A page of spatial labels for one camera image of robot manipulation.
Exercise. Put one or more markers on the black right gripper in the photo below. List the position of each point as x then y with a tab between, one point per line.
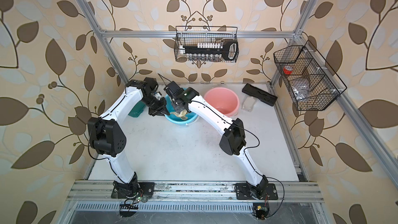
177	108

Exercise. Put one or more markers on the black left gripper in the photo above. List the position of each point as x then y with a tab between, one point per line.
161	109

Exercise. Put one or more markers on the beige cleaning cloth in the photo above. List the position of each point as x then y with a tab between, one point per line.
181	113

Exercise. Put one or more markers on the blue plastic bucket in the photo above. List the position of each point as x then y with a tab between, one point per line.
190	117

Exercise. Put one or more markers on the pink plastic bucket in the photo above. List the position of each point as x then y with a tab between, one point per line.
224	100

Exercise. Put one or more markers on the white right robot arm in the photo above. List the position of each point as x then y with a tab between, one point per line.
232	135

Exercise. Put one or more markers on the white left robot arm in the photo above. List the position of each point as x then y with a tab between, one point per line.
106	136

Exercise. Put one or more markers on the green tool case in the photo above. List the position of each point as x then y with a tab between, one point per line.
137	109

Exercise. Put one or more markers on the black socket set holder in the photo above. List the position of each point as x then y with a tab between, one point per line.
224	51

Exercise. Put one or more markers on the clear bag with white part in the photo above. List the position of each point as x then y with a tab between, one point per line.
248	103

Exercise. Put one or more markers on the black plastic tray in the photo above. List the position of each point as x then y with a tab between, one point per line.
260	94

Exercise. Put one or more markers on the clear plastic bag in basket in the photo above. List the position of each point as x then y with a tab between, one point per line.
301	89

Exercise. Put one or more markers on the black wire basket back wall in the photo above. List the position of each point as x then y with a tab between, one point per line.
189	35

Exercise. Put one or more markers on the black wire basket wall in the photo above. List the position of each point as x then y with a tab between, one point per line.
189	35
325	84

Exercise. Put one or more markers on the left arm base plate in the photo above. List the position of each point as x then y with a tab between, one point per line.
132	190

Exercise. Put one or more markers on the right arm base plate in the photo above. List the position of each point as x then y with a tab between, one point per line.
245	191

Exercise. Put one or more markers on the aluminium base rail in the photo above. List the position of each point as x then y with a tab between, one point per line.
190	196

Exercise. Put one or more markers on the black wire basket right wall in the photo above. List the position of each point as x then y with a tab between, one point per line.
325	84

